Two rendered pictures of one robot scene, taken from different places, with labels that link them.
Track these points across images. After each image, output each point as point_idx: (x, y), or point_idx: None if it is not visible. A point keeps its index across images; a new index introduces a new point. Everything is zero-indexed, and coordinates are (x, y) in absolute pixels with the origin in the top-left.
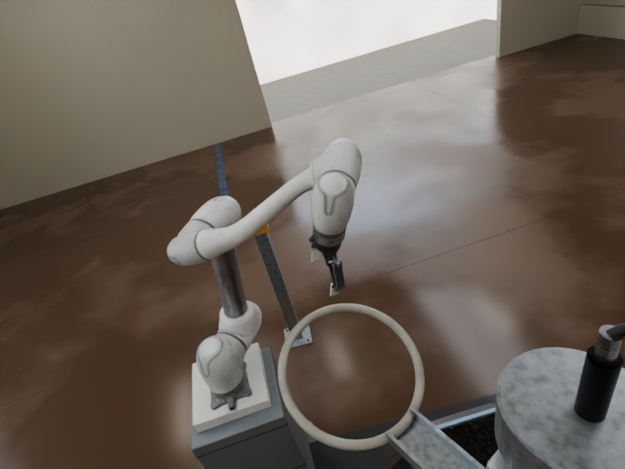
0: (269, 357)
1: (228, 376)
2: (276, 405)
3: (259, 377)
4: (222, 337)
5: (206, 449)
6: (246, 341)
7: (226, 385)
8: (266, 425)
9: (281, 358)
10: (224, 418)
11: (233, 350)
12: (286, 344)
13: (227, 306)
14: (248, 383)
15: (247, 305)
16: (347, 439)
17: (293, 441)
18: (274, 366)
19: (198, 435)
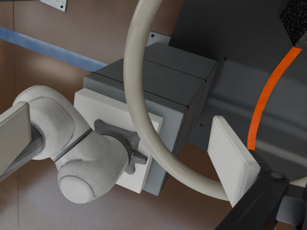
0: (100, 85)
1: (117, 168)
2: (166, 112)
3: (124, 116)
4: (66, 169)
5: (163, 183)
6: (80, 131)
7: (124, 167)
8: (179, 131)
9: (185, 182)
10: (148, 165)
11: (90, 158)
12: (166, 164)
13: (23, 164)
14: (126, 131)
15: None
16: None
17: (196, 96)
18: (112, 82)
19: (148, 185)
